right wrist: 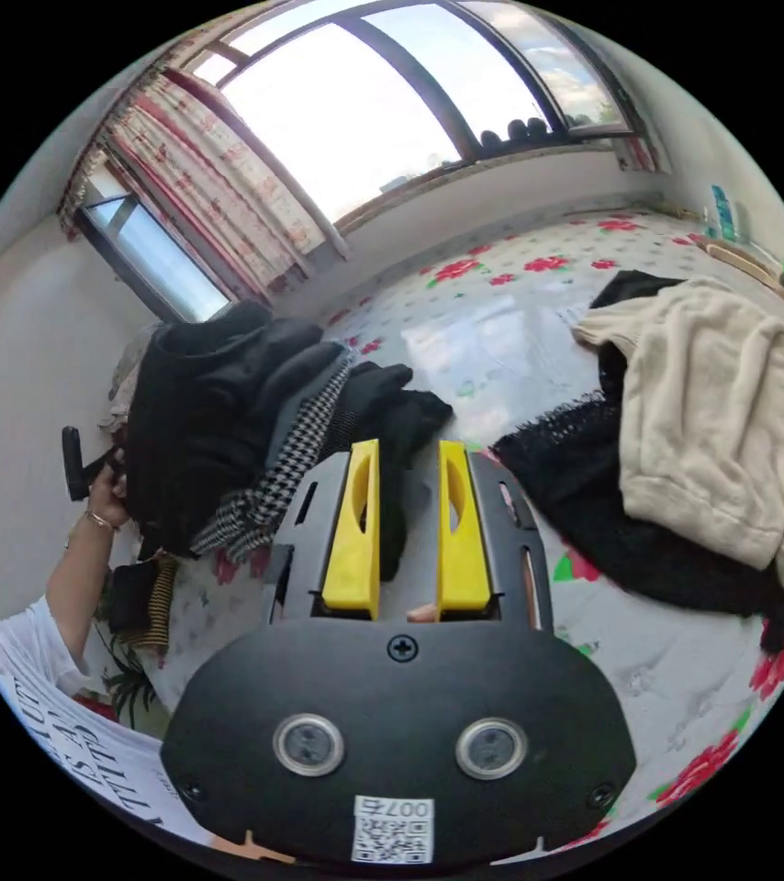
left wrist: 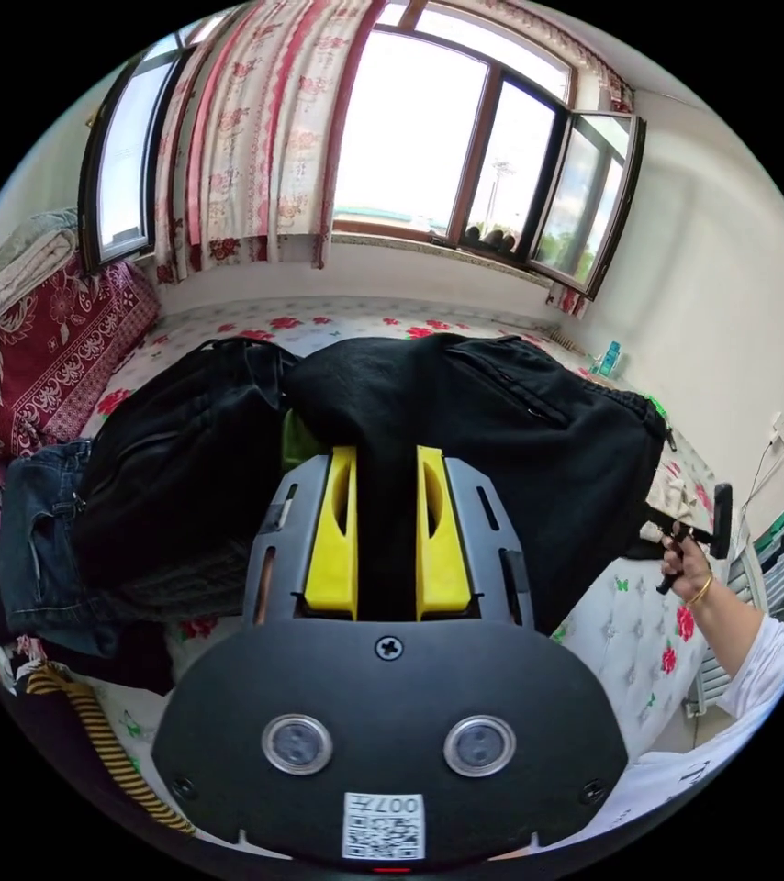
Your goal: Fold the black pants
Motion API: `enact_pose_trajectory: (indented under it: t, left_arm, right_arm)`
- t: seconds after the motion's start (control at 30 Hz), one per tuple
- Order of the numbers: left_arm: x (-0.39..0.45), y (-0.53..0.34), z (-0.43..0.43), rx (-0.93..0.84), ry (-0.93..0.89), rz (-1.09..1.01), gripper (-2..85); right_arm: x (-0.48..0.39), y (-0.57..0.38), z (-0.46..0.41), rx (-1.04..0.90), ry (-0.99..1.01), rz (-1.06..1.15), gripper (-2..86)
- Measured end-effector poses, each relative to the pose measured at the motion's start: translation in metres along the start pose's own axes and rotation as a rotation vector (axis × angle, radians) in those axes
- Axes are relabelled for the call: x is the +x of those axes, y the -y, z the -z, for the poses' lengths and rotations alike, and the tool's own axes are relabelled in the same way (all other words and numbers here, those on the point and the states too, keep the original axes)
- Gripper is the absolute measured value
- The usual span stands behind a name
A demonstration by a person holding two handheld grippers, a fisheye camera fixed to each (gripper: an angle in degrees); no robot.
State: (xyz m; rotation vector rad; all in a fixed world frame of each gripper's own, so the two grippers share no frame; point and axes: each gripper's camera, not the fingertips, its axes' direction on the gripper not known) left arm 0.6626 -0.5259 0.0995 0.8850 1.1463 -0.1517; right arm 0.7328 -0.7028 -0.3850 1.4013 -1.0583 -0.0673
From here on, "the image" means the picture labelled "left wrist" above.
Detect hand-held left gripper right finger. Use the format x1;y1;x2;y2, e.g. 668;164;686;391
415;445;473;619

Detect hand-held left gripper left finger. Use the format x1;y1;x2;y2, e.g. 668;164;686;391
303;445;360;618

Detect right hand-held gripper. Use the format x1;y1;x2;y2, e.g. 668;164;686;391
641;511;717;549

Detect black pants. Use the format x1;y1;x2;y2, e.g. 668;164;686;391
281;332;670;638

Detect person's right forearm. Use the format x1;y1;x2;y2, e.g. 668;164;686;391
682;574;784;722

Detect person's right hand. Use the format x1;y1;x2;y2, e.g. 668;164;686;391
658;530;715;608

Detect pile of clothes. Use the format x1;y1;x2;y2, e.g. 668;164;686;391
0;335;300;838

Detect bed with flowered sheet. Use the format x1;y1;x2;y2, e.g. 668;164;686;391
0;296;734;852

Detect person's body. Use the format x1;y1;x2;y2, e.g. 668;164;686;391
556;708;784;858

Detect red patterned rolled blanket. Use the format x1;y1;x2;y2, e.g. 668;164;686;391
0;258;163;468

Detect white and red flowered curtain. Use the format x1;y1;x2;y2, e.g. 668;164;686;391
149;0;387;287

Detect folded grey and cream blankets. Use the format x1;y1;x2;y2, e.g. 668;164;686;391
0;206;84;367

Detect window with brown frame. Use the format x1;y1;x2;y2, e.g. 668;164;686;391
77;0;649;302

